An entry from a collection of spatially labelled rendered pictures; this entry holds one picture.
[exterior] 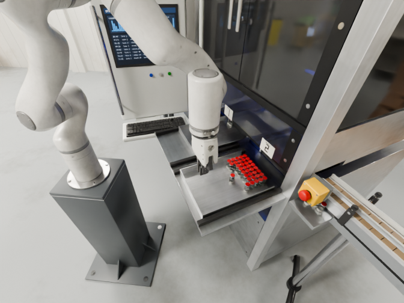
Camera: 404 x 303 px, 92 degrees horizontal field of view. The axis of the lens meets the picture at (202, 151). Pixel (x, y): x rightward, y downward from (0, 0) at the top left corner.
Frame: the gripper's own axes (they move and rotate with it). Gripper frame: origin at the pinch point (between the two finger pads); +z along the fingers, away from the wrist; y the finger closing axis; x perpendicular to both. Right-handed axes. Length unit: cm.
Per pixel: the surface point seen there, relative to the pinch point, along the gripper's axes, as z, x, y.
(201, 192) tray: 22.1, -2.6, 5.9
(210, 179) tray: 22.1, -9.6, 11.0
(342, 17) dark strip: -41, -35, -4
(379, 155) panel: 22, -101, -11
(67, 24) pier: 21, 69, 467
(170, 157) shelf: 22.3, 2.9, 32.9
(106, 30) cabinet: -27, 16, 92
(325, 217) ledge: 22, -43, -25
